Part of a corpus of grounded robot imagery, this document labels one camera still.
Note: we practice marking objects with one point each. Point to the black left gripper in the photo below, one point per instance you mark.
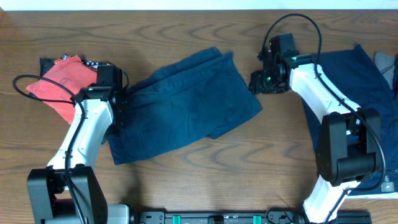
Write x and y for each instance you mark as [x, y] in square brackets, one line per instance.
[125, 107]

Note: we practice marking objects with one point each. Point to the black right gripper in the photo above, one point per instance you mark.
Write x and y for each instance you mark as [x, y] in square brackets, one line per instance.
[257, 86]

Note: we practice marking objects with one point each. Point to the navy blue shorts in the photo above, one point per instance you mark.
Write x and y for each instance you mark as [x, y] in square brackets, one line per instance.
[201, 96]

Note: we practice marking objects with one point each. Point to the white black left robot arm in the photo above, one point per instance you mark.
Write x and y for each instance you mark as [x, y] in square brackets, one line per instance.
[67, 190]

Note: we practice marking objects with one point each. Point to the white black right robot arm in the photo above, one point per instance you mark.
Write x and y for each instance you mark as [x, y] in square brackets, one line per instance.
[348, 149]

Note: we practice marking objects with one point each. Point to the navy blue clothes pile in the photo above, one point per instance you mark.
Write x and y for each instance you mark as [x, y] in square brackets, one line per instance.
[354, 73]

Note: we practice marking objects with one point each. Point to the red folded t-shirt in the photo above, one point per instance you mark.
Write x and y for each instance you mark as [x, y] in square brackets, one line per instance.
[64, 108]

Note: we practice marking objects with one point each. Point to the black red Maxxis garment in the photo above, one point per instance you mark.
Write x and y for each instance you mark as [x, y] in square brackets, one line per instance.
[90, 63]

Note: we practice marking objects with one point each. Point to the grey garment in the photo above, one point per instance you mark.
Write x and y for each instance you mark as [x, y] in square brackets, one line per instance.
[385, 64]

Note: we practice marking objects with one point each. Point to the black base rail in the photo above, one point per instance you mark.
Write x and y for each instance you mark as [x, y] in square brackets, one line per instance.
[270, 217]

